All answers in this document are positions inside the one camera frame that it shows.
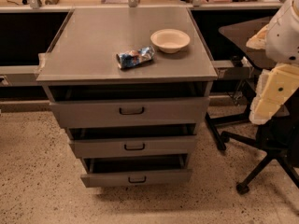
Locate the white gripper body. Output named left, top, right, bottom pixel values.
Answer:
left=246, top=25, right=299, bottom=65

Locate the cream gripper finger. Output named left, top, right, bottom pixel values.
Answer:
left=249, top=63, right=299, bottom=125

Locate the grey top drawer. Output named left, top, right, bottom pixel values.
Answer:
left=50, top=97, right=209, bottom=129

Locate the grey drawer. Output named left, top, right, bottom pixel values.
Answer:
left=69, top=136, right=196, bottom=158
left=80, top=169, right=192, bottom=188
left=50, top=97, right=209, bottom=129

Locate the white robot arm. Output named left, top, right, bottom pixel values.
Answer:
left=246, top=0, right=299, bottom=125

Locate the grey bottom drawer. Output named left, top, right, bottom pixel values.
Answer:
left=80, top=169, right=192, bottom=188

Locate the grey drawer cabinet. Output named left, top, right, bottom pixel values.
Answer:
left=37, top=7, right=217, bottom=175

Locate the grey middle drawer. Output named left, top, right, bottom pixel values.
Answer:
left=69, top=136, right=196, bottom=158

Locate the black office chair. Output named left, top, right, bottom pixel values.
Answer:
left=206, top=17, right=299, bottom=195

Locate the white paper bowl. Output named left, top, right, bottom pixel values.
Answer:
left=150, top=29, right=191, bottom=54

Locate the blue crumpled snack bag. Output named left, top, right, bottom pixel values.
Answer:
left=116, top=45, right=155, bottom=69

